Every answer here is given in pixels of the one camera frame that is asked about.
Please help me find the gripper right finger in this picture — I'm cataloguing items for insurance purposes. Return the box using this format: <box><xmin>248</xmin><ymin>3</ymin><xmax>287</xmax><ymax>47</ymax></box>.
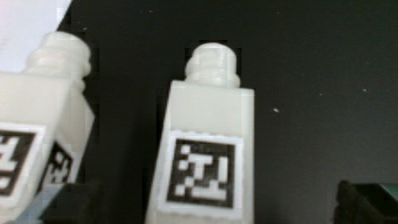
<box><xmin>335</xmin><ymin>181</ymin><xmax>398</xmax><ymax>224</ymax></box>

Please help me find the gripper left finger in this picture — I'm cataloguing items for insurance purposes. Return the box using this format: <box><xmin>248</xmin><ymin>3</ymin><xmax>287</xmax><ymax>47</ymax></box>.
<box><xmin>22</xmin><ymin>183</ymin><xmax>101</xmax><ymax>224</ymax></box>

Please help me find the tag sheet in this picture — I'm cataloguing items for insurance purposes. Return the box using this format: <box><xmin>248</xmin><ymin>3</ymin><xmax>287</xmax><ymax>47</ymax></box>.
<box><xmin>0</xmin><ymin>0</ymin><xmax>72</xmax><ymax>72</ymax></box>

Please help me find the white leg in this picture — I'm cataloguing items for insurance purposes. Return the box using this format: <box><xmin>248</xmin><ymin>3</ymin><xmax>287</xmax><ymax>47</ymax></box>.
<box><xmin>143</xmin><ymin>43</ymin><xmax>253</xmax><ymax>224</ymax></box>
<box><xmin>0</xmin><ymin>32</ymin><xmax>94</xmax><ymax>224</ymax></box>

